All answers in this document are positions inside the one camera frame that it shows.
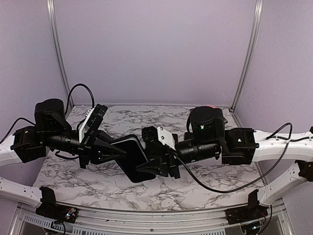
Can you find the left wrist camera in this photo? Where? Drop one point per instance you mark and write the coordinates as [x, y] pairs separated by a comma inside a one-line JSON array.
[[92, 121]]

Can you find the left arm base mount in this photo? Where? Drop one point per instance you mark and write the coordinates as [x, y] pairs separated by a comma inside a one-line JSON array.
[[51, 209]]

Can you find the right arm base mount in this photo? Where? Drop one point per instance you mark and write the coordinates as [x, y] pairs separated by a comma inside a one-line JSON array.
[[253, 210]]

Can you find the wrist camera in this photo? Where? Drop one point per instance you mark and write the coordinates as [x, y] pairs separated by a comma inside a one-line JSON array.
[[158, 138], [92, 121]]

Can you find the right aluminium corner post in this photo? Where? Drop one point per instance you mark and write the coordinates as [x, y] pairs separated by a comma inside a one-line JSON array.
[[249, 53]]

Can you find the aluminium front rail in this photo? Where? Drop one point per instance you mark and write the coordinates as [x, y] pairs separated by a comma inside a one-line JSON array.
[[93, 221]]

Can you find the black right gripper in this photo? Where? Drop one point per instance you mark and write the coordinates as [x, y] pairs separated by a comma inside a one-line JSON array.
[[156, 162]]

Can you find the left aluminium corner post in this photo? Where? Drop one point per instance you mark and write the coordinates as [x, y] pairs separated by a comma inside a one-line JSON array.
[[57, 48]]

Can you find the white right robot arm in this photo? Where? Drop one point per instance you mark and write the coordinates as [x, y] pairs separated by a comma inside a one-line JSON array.
[[276, 146]]

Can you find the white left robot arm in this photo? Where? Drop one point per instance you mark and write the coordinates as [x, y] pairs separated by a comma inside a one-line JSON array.
[[15, 184]]

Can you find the aluminium corner post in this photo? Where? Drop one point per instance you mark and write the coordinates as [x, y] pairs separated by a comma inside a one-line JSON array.
[[57, 48], [249, 53]]

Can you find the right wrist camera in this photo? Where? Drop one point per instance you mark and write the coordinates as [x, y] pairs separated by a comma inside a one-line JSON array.
[[158, 138]]

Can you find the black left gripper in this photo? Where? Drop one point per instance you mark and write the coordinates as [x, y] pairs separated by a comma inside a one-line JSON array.
[[96, 149]]

